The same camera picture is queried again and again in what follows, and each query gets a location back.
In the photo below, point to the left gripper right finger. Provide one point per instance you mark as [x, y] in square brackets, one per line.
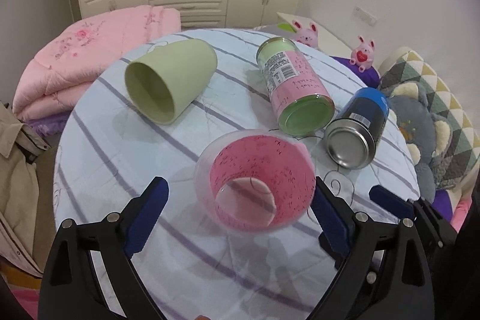
[382, 269]

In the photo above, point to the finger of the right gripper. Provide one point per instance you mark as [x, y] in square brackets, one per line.
[436, 233]

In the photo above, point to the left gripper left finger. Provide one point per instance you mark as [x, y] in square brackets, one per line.
[70, 288]

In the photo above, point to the pink transparent plastic cup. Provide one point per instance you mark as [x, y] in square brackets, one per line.
[254, 181]

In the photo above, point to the green plastic cup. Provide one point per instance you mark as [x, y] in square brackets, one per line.
[163, 82]

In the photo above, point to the beige jacket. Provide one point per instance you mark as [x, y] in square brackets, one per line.
[20, 147]

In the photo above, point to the grey bear plush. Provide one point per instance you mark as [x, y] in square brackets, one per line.
[427, 135]

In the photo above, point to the blue black towel can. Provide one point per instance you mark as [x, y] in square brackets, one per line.
[351, 139]

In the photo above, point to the purple blanket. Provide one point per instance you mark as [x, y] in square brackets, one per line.
[370, 77]

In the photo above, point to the triangle patterned quilted pillow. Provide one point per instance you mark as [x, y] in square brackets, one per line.
[461, 157]

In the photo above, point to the pink green lidded can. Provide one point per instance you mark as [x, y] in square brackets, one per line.
[299, 100]

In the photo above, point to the pink bunny plush right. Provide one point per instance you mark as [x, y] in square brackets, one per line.
[363, 55]

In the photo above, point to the pink bunny plush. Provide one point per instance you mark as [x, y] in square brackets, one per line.
[363, 55]
[306, 34]

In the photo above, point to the white bench board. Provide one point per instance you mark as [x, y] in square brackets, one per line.
[326, 41]

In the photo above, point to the folded pink quilt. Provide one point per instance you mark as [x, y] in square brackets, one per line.
[59, 74]

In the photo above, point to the pink bunny plush left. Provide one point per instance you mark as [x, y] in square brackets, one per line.
[306, 34]

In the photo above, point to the white wall socket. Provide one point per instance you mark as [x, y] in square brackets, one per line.
[364, 16]

